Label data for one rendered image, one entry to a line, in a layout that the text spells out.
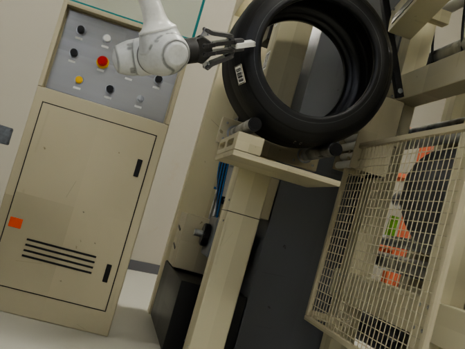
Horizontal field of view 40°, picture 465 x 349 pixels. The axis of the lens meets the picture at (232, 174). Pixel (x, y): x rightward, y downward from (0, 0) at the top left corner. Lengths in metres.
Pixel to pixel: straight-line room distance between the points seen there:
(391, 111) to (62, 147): 1.30
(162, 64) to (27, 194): 1.17
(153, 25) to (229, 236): 0.97
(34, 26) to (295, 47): 2.61
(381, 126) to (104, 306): 1.31
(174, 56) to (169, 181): 3.74
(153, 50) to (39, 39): 3.11
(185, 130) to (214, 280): 3.12
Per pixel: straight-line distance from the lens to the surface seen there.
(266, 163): 2.03
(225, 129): 2.36
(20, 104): 4.68
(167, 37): 1.66
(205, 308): 2.40
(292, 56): 2.49
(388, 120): 2.51
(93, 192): 2.65
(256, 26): 2.08
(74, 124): 2.66
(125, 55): 1.81
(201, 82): 5.48
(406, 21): 2.50
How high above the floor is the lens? 0.58
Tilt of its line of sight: 4 degrees up
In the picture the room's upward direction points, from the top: 16 degrees clockwise
